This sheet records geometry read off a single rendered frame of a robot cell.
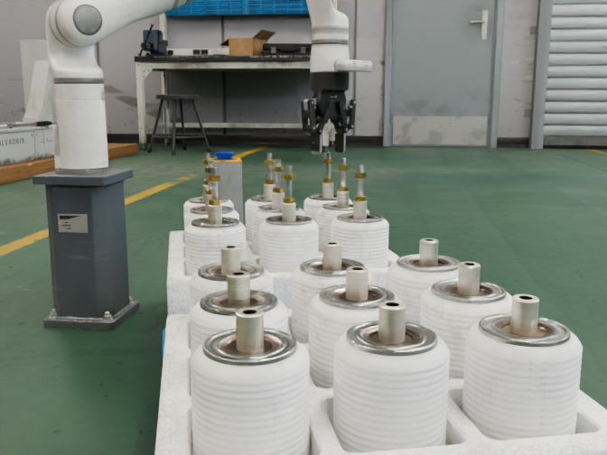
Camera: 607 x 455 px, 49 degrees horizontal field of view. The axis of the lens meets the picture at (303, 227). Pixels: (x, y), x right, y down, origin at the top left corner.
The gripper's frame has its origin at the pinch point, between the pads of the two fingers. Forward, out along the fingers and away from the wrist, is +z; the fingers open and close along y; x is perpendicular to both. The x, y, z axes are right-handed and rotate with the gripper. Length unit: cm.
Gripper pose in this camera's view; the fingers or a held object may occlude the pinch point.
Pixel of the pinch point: (329, 146)
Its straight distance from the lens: 132.5
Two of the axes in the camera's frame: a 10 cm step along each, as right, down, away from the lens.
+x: 7.3, 1.4, -6.7
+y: -6.8, 1.4, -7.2
